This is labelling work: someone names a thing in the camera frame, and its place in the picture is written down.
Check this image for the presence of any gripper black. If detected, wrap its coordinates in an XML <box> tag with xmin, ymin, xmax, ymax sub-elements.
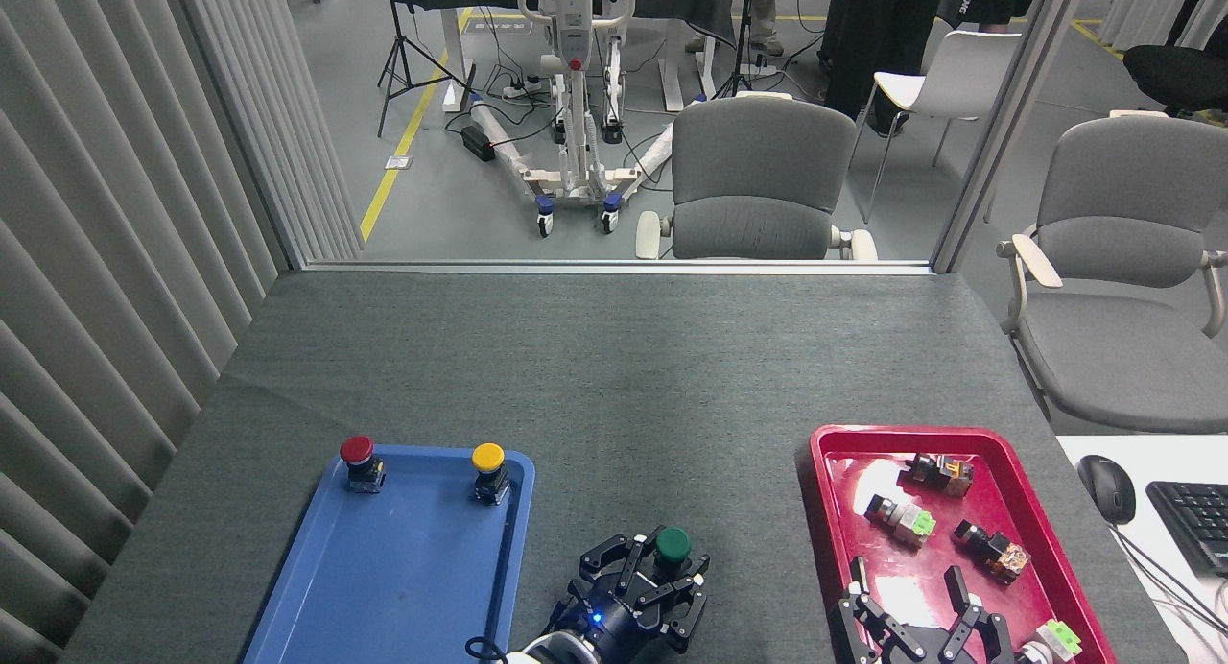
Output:
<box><xmin>833</xmin><ymin>557</ymin><xmax>1017</xmax><ymax>664</ymax></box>
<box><xmin>552</xmin><ymin>534</ymin><xmax>712</xmax><ymax>664</ymax></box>

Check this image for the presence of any green push button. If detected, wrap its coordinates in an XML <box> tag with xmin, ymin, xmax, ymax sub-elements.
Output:
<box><xmin>654</xmin><ymin>526</ymin><xmax>694</xmax><ymax>588</ymax></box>

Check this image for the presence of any yellow push button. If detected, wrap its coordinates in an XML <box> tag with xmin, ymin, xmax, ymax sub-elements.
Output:
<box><xmin>471</xmin><ymin>442</ymin><xmax>511</xmax><ymax>506</ymax></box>

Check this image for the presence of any red push button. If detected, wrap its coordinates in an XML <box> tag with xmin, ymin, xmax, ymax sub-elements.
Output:
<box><xmin>340</xmin><ymin>435</ymin><xmax>387</xmax><ymax>494</ymax></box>

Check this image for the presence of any red plastic tray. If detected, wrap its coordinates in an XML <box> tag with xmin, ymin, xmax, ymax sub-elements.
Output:
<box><xmin>796</xmin><ymin>424</ymin><xmax>1119</xmax><ymax>664</ymax></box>

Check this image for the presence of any black computer mouse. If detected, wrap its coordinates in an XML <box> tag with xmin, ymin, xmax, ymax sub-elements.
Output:
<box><xmin>1076</xmin><ymin>455</ymin><xmax>1137</xmax><ymax>526</ymax></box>

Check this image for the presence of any blue plastic tray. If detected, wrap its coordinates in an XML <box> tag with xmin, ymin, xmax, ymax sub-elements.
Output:
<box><xmin>242</xmin><ymin>443</ymin><xmax>536</xmax><ymax>664</ymax></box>

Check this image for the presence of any black keyboard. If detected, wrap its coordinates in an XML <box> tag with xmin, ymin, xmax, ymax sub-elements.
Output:
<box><xmin>1146</xmin><ymin>480</ymin><xmax>1228</xmax><ymax>579</ymax></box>

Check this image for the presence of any grey office chair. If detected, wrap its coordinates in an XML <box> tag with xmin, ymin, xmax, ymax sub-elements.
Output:
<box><xmin>996</xmin><ymin>110</ymin><xmax>1228</xmax><ymax>435</ymax></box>
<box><xmin>635</xmin><ymin>91</ymin><xmax>879</xmax><ymax>262</ymax></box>

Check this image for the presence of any white stand on wheels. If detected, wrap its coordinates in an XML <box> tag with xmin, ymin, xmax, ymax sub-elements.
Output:
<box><xmin>470</xmin><ymin>0</ymin><xmax>677</xmax><ymax>238</ymax></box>

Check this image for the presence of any black tripod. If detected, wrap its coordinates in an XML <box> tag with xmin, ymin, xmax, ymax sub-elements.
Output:
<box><xmin>715</xmin><ymin>0</ymin><xmax>778</xmax><ymax>99</ymax></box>
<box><xmin>377</xmin><ymin>0</ymin><xmax>471</xmax><ymax>139</ymax></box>

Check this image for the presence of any white plastic chair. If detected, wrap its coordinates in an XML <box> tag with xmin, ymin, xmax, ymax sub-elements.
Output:
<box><xmin>859</xmin><ymin>31</ymin><xmax>1023</xmax><ymax>225</ymax></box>

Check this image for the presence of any grey pleated partition panel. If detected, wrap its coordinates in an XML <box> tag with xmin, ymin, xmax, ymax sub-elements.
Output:
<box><xmin>0</xmin><ymin>0</ymin><xmax>364</xmax><ymax>664</ymax></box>

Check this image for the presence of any black switch with orange block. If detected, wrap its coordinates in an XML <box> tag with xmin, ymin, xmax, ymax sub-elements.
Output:
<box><xmin>899</xmin><ymin>453</ymin><xmax>975</xmax><ymax>499</ymax></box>
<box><xmin>952</xmin><ymin>520</ymin><xmax>1032</xmax><ymax>585</ymax></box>

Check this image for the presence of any grey switch with green block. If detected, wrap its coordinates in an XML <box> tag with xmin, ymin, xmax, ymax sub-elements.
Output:
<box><xmin>864</xmin><ymin>494</ymin><xmax>937</xmax><ymax>549</ymax></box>

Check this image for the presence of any white switch with green block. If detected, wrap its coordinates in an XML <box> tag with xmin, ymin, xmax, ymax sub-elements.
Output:
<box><xmin>1017</xmin><ymin>619</ymin><xmax>1083</xmax><ymax>664</ymax></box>

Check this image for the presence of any silver aluminium post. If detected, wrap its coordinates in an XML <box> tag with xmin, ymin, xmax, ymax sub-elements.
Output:
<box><xmin>931</xmin><ymin>0</ymin><xmax>1090</xmax><ymax>273</ymax></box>

